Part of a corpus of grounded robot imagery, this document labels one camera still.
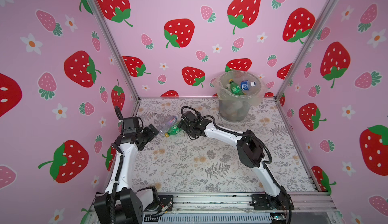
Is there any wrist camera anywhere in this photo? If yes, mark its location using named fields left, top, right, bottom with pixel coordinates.
left=119, top=116, right=143, bottom=135
left=183, top=111, right=201, bottom=124

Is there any green bottle yellow cap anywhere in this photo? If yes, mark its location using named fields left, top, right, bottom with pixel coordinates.
left=164, top=125, right=181, bottom=138

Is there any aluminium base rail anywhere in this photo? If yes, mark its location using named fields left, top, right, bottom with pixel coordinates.
left=87, top=192, right=340, bottom=224

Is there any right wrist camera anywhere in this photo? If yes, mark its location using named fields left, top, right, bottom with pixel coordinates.
left=183, top=111, right=201, bottom=124

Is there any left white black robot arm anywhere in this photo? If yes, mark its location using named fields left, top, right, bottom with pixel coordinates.
left=94, top=124, right=160, bottom=224

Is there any clear bottle blue label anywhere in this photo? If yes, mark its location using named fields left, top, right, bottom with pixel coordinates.
left=240, top=80, right=257, bottom=91

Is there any clear bottle white cap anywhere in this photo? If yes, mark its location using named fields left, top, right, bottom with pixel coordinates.
left=157, top=116, right=177, bottom=134

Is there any translucent grey waste bin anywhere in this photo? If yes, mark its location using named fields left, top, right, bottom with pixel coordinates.
left=213, top=70, right=268, bottom=122

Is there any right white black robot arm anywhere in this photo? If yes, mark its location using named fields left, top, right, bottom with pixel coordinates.
left=178, top=106, right=295, bottom=212

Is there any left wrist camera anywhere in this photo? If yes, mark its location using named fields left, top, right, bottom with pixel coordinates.
left=119, top=116, right=143, bottom=135

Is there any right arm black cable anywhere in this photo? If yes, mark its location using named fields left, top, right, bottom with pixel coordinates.
left=180, top=105, right=293, bottom=224

